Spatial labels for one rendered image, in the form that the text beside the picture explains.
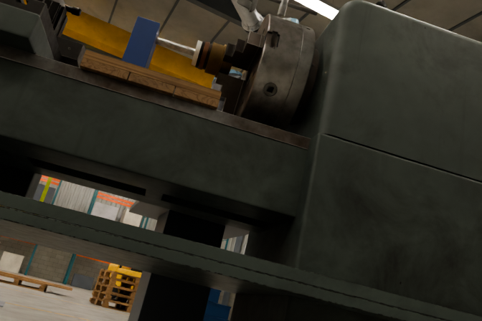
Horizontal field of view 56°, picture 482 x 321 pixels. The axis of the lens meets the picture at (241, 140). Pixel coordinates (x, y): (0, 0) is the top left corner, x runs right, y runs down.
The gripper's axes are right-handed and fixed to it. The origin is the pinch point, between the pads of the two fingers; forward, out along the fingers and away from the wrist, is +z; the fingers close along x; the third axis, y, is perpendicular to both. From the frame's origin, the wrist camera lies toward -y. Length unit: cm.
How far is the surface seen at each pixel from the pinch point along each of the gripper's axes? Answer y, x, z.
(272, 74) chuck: -6.1, 13.5, 37.7
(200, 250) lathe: 2, 17, 86
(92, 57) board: 33, 14, 50
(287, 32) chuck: -7.5, 17.5, 26.3
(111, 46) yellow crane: 234, -796, -687
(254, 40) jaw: 0.1, 15.1, 30.2
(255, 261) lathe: -8, 17, 86
